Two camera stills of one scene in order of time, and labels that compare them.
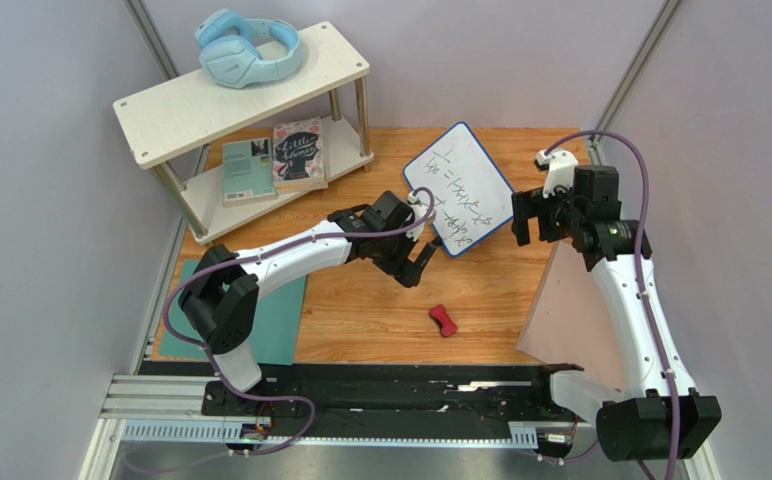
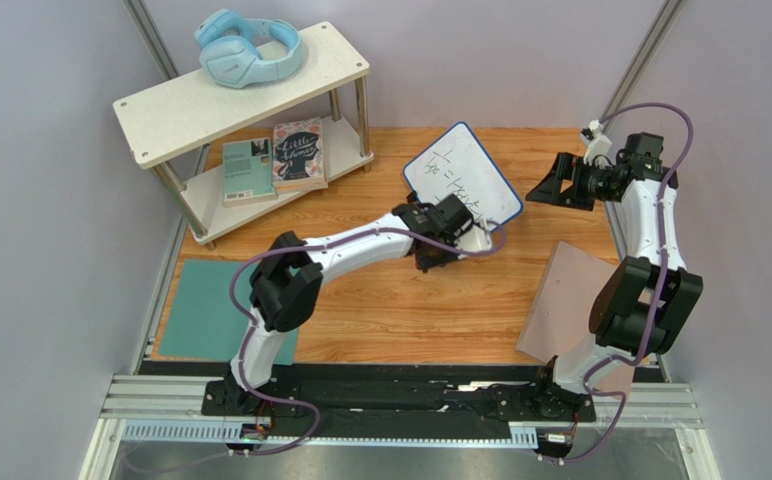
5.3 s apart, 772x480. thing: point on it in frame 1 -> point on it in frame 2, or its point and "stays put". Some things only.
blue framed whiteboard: [472, 197] stays put
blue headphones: [230, 55] stays put
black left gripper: [416, 268] -> [427, 264]
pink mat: [568, 322] stays put
